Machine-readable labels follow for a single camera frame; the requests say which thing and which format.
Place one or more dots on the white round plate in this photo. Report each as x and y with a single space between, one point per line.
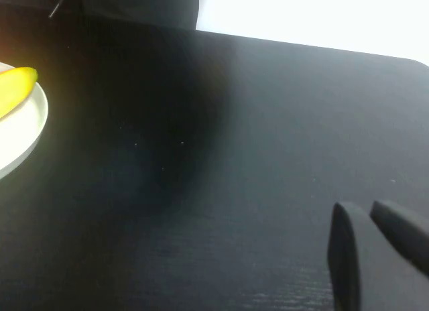
23 130

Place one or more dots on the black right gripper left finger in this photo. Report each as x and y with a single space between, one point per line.
355 257

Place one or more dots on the person in black clothing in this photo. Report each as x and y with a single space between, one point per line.
140 6

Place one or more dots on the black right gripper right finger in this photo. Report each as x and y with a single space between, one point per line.
402 224

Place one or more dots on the yellow banana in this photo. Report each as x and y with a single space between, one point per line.
15 86

